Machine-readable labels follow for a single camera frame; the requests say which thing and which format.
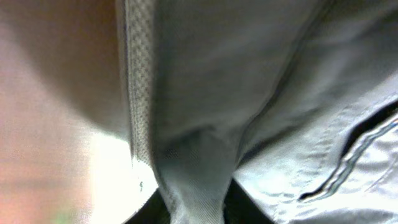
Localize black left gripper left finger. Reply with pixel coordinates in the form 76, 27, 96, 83
124, 190, 170, 224

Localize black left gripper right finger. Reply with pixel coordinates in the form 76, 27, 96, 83
223, 179, 274, 224

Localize grey shorts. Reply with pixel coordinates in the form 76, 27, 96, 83
116, 1, 397, 223

